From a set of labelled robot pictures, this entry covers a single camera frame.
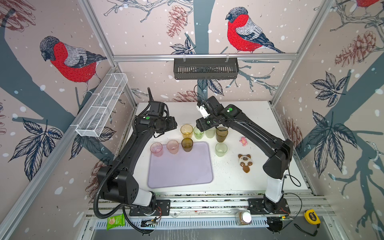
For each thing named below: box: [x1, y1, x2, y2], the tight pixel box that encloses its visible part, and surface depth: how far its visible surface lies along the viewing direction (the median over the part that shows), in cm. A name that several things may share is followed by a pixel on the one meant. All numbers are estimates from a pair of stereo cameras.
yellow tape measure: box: [304, 209, 321, 225], surface depth 71 cm
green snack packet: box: [106, 213, 126, 231], surface depth 71 cm
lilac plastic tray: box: [147, 141, 214, 189], surface depth 92 cm
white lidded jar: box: [238, 210, 252, 226], surface depth 63 cm
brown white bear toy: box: [238, 153, 253, 174], surface depth 88 cm
